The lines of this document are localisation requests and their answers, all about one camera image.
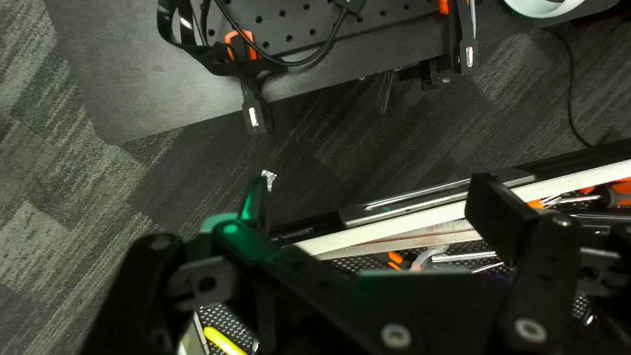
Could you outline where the black perforated equipment stand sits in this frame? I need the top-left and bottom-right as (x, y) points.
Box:
(44, 0), (623, 143)

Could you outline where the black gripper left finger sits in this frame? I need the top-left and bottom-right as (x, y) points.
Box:
(81, 232), (192, 355)

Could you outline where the black floor cable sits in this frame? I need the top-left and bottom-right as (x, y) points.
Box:
(545, 25), (598, 149)

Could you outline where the metal tool drawer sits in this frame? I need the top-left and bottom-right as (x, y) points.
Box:
(172, 136), (631, 355)

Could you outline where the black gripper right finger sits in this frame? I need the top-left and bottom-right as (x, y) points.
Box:
(466, 173), (580, 355)

